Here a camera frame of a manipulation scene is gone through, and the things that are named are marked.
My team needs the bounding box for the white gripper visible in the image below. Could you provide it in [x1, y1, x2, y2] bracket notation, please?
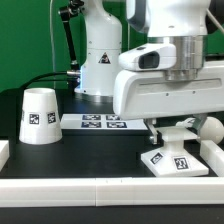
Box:
[113, 65, 224, 144]

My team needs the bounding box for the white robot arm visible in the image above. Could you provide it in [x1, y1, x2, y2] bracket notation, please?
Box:
[75, 0, 224, 143]

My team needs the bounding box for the white cable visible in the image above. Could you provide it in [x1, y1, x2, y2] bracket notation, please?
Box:
[49, 0, 57, 74]

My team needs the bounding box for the white lamp bulb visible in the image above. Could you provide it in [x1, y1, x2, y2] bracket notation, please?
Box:
[175, 116, 224, 144]

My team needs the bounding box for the white wall bar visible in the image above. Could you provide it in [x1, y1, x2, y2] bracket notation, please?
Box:
[200, 140, 224, 177]
[0, 177, 224, 207]
[0, 140, 9, 171]

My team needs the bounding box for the white front wall bar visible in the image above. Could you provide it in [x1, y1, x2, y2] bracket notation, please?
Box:
[0, 177, 224, 207]

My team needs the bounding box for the white marker plate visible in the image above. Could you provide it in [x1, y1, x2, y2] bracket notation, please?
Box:
[61, 114, 146, 130]

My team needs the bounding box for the white lamp base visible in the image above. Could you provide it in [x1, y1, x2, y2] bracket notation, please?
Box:
[141, 126, 209, 177]

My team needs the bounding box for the black cable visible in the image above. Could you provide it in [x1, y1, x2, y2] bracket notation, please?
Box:
[18, 69, 81, 91]

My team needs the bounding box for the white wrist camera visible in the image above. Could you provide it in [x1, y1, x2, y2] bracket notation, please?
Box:
[119, 43, 177, 71]

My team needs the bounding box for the white right wall bar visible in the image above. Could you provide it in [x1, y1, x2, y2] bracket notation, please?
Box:
[200, 140, 224, 177]

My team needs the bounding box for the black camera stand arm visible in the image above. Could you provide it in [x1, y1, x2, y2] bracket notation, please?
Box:
[59, 0, 84, 91]

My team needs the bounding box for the white lamp shade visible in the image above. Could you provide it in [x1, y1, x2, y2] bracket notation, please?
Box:
[19, 88, 62, 145]

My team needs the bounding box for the white left wall bar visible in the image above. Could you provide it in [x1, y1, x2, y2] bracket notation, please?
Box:
[0, 140, 9, 171]

